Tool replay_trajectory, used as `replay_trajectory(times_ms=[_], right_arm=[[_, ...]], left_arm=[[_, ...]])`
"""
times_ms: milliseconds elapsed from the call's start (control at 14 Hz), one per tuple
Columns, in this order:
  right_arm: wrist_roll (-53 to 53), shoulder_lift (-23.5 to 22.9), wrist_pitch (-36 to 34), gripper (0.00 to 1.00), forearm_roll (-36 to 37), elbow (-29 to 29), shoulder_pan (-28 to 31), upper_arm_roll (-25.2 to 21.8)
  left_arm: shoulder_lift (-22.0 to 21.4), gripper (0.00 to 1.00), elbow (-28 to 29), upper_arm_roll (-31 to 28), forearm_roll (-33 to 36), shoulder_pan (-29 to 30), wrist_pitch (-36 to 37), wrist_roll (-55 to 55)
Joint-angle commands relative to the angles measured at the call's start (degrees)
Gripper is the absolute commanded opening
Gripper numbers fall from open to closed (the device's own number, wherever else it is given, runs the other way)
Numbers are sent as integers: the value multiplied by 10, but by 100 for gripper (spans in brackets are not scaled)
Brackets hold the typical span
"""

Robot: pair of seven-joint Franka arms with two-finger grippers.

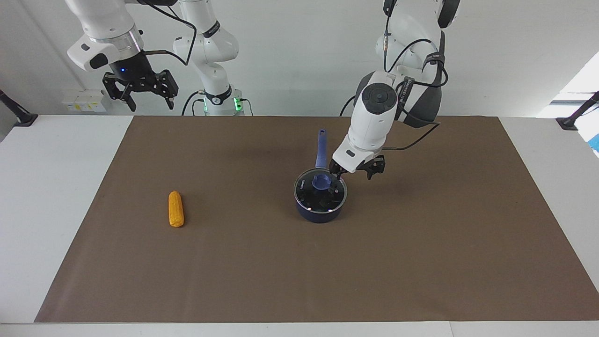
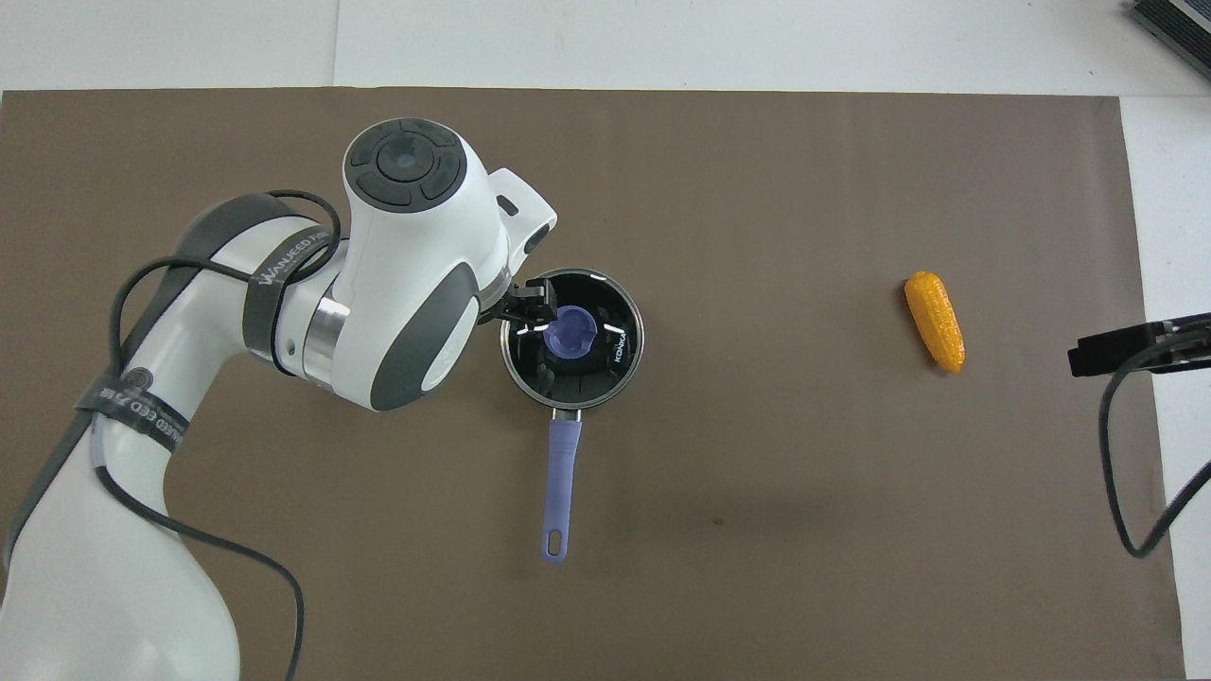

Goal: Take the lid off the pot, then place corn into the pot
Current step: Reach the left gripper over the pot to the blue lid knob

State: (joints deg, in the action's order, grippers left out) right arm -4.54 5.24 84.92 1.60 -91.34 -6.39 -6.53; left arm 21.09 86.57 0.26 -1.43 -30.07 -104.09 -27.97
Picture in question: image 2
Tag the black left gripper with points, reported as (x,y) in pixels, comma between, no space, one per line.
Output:
(501,307)

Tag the yellow toy corn cob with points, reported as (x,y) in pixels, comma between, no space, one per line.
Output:
(935,320)

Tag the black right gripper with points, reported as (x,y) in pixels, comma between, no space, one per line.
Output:
(1190,342)

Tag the brown table mat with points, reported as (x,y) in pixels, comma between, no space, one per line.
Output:
(851,189)

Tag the glass lid purple knob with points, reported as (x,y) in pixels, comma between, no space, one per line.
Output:
(577,331)

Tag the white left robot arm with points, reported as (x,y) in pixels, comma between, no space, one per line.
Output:
(407,246)

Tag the black ribbed metal box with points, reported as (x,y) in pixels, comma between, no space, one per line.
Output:
(1178,24)

